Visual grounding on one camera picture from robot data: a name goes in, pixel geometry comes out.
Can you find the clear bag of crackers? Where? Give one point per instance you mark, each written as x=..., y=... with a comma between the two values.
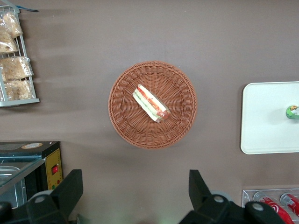
x=7, y=44
x=15, y=68
x=10, y=24
x=17, y=89

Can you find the green gum bottle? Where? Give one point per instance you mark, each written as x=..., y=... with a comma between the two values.
x=292, y=112

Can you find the clear acrylic bottle rack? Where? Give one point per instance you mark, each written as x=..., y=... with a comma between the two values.
x=247, y=194

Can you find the wrapped triangle sandwich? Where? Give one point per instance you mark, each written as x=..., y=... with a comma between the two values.
x=150, y=103

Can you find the red cola bottle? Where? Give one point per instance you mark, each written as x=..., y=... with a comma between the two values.
x=293, y=203
x=274, y=207

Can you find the black food warmer cabinet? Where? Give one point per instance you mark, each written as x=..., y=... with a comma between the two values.
x=35, y=149

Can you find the cream plastic tray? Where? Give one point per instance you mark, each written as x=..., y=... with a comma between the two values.
x=264, y=126

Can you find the round brown wicker basket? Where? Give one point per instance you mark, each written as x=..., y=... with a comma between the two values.
x=130, y=130

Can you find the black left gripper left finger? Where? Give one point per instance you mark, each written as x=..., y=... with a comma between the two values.
x=67, y=193

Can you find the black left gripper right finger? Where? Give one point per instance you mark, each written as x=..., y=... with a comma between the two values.
x=203, y=203

